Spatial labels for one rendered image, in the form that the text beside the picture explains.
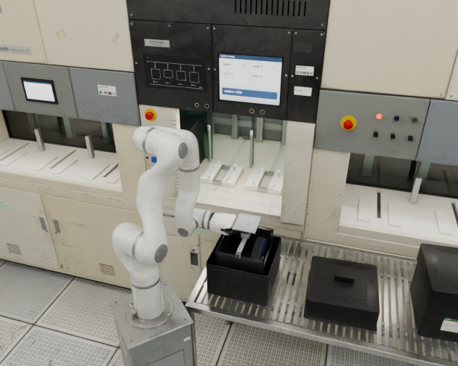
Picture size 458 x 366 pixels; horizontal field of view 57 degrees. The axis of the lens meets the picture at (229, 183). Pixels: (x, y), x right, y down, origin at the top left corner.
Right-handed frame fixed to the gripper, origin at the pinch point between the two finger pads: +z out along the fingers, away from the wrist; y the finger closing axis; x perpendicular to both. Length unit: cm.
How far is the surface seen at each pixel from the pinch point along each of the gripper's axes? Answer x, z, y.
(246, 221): 2.6, 0.1, -0.8
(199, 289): -29.8, -17.5, 12.6
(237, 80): 51, -16, -39
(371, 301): -20, 55, 8
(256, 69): 57, -7, -39
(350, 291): -20, 47, 4
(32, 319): -106, -140, -1
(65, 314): -106, -123, -10
